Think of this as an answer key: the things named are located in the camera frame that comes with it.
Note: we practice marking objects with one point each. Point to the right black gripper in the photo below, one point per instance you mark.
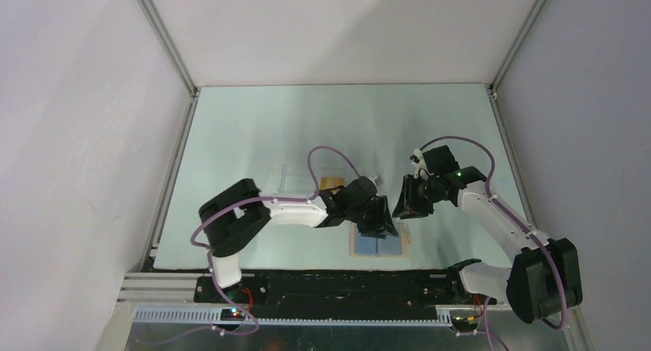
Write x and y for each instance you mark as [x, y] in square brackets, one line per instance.
[409, 206]

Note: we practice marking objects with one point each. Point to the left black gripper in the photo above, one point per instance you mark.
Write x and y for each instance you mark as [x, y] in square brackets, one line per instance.
[381, 224]

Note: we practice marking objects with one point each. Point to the tan leather card holder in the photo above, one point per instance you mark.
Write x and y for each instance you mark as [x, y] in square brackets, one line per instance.
[389, 247]

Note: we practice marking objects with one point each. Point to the clear plastic card box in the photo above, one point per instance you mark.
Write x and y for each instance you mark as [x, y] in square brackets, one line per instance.
[296, 179]

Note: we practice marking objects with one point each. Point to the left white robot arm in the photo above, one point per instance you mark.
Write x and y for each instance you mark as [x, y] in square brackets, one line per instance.
[233, 218]

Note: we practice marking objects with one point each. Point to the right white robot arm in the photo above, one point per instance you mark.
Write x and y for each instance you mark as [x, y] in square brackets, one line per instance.
[543, 277]

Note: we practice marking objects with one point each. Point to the gold credit card in box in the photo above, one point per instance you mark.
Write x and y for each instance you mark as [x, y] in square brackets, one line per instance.
[331, 183]

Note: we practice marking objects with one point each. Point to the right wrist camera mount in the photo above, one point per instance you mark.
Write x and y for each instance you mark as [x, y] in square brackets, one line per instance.
[416, 159]

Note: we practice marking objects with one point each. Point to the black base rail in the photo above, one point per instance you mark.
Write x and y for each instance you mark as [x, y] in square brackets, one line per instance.
[349, 294]

